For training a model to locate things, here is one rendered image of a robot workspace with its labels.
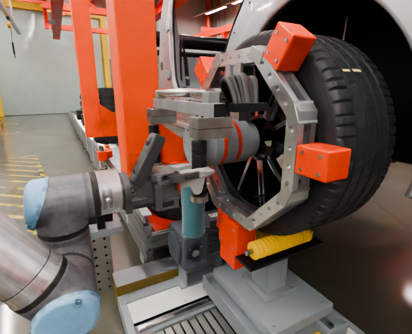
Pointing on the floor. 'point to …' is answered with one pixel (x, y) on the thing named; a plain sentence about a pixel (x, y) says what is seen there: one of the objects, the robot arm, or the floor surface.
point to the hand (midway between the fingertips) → (206, 167)
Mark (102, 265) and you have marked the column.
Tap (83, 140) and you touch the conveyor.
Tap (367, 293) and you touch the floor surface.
